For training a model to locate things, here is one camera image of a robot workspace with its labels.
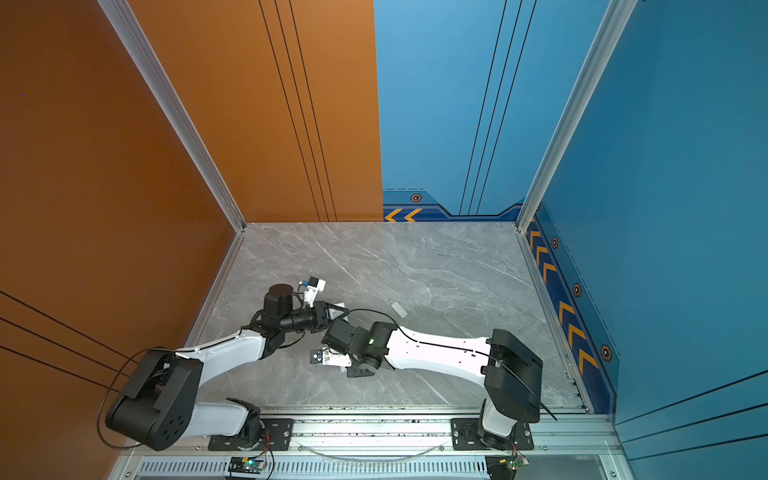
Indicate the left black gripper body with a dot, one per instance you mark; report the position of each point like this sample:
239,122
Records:
319,316

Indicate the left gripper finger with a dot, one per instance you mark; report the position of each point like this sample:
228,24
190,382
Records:
331,308
328,319

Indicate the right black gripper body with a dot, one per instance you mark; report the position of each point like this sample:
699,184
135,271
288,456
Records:
355,358

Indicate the white battery cover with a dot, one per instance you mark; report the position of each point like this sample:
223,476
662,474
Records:
399,310

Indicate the white remote control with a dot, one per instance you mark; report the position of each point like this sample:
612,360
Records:
335,311

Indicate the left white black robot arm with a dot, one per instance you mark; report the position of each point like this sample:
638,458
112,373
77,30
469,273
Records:
158,405

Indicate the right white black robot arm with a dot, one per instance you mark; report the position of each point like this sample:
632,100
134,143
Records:
510,373

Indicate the left small circuit board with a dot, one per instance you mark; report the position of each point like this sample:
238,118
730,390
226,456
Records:
247,468

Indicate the small circuit board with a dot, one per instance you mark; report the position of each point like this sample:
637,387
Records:
247,468
503,467

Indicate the right small circuit board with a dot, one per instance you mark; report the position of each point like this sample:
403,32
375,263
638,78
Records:
503,467

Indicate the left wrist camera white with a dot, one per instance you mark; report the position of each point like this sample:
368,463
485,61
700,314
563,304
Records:
309,289

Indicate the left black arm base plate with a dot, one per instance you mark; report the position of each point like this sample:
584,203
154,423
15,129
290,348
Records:
272,434

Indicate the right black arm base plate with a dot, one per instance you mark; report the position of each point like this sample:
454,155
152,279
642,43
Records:
468,434

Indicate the aluminium mounting rail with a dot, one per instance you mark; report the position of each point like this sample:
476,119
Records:
407,431

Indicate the left aluminium corner post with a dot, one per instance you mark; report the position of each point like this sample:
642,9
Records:
126,25

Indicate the aluminium corner post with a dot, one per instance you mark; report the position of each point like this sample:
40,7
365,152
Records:
610,30
126,25

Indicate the right aluminium corner post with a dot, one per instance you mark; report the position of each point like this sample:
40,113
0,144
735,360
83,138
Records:
610,30

